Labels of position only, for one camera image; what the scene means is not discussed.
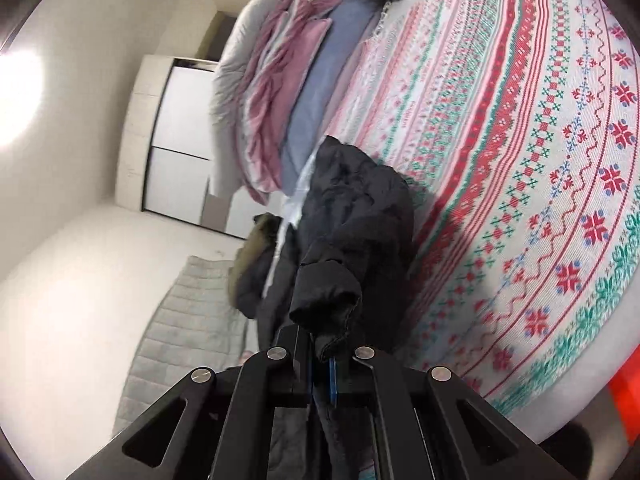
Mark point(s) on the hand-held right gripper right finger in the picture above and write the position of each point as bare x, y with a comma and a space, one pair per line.
332, 380

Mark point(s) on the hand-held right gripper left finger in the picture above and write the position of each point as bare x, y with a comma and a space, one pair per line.
295, 360

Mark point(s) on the black quilted jacket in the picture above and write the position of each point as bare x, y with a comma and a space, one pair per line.
360, 210

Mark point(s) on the grey quilted headboard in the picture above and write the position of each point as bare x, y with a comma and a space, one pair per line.
190, 310

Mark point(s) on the olive jacket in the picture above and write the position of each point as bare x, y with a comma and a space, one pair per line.
252, 250

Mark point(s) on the light blue sheet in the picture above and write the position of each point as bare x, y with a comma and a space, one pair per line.
300, 185

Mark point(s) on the white wardrobe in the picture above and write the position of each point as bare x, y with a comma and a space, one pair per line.
185, 110

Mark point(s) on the pink quilt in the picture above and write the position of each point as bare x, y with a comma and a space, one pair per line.
280, 85

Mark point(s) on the red green patterned bedspread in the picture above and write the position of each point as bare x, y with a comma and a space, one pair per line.
500, 160

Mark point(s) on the blue blanket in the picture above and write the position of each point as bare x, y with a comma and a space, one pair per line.
325, 85

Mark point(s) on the orange object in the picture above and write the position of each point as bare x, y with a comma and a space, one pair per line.
625, 395

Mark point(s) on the lilac sheet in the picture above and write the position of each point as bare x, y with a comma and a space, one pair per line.
372, 22

